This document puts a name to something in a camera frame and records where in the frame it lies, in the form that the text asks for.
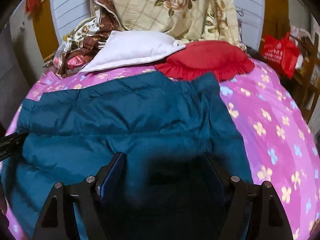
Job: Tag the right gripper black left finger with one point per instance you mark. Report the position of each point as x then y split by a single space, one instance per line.
57 219

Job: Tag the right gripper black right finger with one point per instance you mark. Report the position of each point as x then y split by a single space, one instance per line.
251 211

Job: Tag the dark teal puffer jacket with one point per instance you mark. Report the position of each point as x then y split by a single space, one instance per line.
166 129

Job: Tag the grey wardrobe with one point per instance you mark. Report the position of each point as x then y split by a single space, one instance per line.
13 85

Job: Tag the pink floral bed sheet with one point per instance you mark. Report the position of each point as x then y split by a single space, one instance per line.
279 144

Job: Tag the pink shiny packet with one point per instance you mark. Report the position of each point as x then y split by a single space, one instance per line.
76 61

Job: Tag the brown floral crumpled blanket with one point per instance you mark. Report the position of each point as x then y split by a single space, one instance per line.
87 39

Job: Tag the wooden chair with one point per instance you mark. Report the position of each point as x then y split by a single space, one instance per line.
306 91

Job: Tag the white pillow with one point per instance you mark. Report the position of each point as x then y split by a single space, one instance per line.
128 48

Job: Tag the red ruffled cushion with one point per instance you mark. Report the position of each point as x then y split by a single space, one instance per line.
220 58

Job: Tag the red plastic bag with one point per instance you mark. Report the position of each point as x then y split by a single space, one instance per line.
281 55

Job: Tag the cream floral quilt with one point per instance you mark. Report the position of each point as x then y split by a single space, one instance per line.
185 20

